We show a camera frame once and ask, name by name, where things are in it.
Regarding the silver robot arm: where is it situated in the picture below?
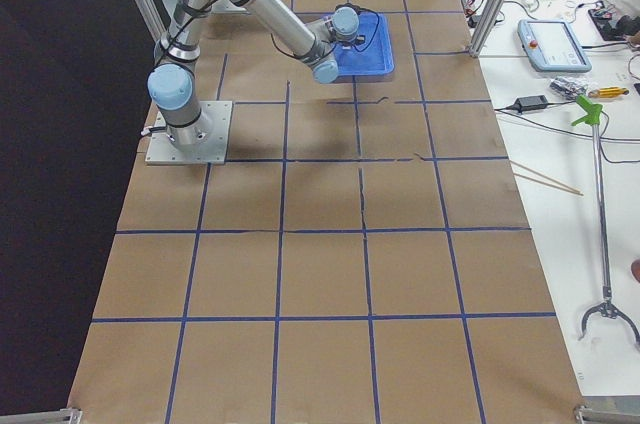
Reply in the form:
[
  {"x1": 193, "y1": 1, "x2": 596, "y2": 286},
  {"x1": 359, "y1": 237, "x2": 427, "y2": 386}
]
[{"x1": 147, "y1": 0, "x2": 360, "y2": 150}]

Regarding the wooden chopstick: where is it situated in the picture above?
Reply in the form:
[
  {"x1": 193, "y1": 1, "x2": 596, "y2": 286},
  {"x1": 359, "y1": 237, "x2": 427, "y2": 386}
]
[
  {"x1": 514, "y1": 173, "x2": 573, "y2": 193},
  {"x1": 509, "y1": 160, "x2": 583, "y2": 196}
]

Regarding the black power adapter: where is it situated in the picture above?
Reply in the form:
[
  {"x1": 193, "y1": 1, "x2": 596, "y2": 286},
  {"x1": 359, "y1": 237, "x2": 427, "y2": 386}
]
[{"x1": 513, "y1": 95, "x2": 549, "y2": 113}]

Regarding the yellow handled tool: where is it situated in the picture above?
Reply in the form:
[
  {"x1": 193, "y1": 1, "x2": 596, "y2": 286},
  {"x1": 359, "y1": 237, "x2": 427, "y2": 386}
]
[{"x1": 588, "y1": 86, "x2": 629, "y2": 99}]

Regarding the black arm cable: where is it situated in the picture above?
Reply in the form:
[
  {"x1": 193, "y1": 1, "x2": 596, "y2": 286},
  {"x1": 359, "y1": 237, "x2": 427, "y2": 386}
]
[{"x1": 333, "y1": 2, "x2": 381, "y2": 53}]

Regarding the bag of screws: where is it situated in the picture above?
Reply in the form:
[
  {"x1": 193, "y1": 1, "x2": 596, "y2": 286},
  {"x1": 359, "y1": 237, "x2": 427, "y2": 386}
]
[{"x1": 549, "y1": 76, "x2": 589, "y2": 99}]

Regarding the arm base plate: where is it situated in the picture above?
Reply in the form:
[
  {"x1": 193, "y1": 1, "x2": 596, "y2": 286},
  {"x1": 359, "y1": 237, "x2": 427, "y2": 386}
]
[{"x1": 145, "y1": 101, "x2": 233, "y2": 165}]

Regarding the robot teach pendant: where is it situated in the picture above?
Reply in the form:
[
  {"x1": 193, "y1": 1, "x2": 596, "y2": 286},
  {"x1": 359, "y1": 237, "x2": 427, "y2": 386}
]
[{"x1": 517, "y1": 19, "x2": 592, "y2": 73}]

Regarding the green handled reach grabber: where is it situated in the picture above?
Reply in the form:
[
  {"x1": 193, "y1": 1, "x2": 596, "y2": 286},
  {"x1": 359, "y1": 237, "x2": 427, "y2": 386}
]
[{"x1": 571, "y1": 95, "x2": 639, "y2": 349}]

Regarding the blue plastic tray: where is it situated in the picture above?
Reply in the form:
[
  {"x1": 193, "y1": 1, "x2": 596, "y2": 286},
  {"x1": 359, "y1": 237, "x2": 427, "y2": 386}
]
[{"x1": 334, "y1": 12, "x2": 395, "y2": 83}]

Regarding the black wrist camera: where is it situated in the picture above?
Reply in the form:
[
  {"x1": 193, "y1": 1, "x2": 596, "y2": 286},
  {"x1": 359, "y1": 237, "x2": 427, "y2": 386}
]
[{"x1": 339, "y1": 34, "x2": 368, "y2": 52}]

